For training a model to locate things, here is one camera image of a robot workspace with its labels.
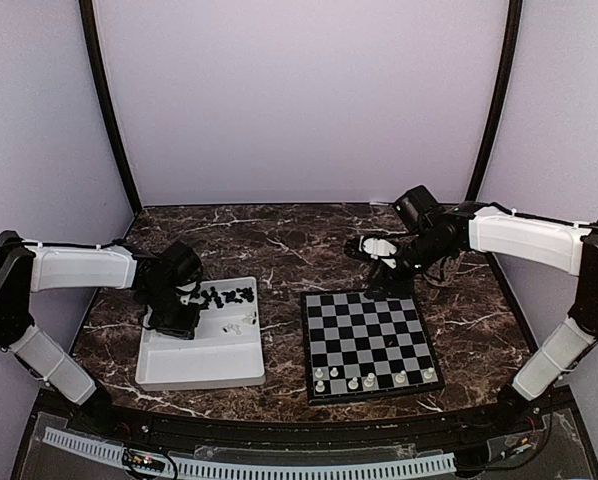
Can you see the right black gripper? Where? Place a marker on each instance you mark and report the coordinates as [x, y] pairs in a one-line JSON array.
[[397, 286]]

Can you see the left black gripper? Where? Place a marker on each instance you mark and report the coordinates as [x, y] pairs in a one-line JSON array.
[[183, 329]]

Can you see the white chess queen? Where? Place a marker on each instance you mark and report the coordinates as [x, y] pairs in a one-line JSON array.
[[369, 382]]

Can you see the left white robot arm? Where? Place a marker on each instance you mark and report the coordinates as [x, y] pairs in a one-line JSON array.
[[45, 288]]

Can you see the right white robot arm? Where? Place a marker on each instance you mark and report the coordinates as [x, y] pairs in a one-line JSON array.
[[552, 266]]

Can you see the white mug orange inside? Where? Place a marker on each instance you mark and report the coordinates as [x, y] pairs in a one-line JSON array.
[[442, 273]]

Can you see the white plastic compartment tray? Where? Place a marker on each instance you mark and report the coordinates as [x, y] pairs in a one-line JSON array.
[[226, 351]]

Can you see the black and grey chessboard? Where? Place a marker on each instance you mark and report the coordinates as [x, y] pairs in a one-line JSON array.
[[358, 336]]

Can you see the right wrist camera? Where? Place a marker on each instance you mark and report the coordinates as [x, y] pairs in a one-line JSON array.
[[417, 208]]

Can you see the black front rail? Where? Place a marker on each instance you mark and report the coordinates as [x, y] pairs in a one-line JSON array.
[[258, 418]]

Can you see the white slotted cable duct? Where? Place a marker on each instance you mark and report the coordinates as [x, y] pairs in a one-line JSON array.
[[223, 463]]

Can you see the right black frame post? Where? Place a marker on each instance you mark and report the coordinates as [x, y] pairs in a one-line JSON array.
[[502, 79]]

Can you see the black frame post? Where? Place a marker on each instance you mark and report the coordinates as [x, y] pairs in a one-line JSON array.
[[98, 71], [502, 79]]

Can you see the left black frame post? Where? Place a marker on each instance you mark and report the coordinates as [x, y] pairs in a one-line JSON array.
[[98, 71]]

